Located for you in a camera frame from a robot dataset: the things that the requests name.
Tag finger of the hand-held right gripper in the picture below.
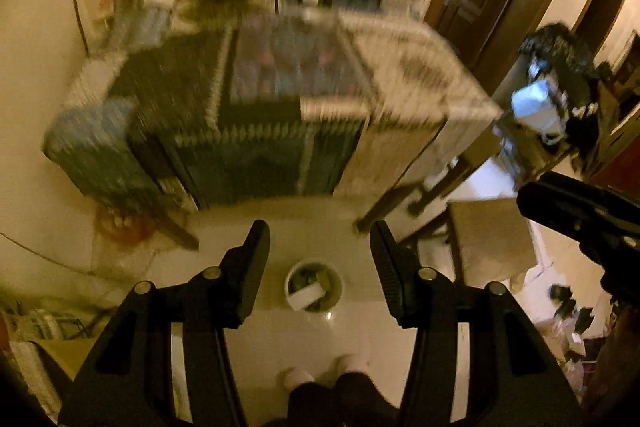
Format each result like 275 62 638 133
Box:
516 171 640 253

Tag person's white right shoe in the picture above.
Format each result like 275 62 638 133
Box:
332 354 371 379

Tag small white box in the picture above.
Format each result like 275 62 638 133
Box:
290 284 326 312

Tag wooden chair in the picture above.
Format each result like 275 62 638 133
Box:
400 199 540 284

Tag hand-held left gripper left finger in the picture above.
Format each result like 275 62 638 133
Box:
57 219 272 427

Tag person's white shoe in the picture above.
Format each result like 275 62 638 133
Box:
283 367 316 391
332 354 371 379

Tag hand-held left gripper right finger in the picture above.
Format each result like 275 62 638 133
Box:
370 219 583 427

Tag table with patterned cloth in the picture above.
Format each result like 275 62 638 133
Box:
42 2 503 212

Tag white plastic bag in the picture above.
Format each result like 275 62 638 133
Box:
511 79 567 144

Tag white round trash bin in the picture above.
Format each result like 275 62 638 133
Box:
284 259 345 314

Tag person's white left shoe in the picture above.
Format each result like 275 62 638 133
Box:
283 367 316 391

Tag person's legs and feet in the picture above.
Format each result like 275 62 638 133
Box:
265 371 398 427

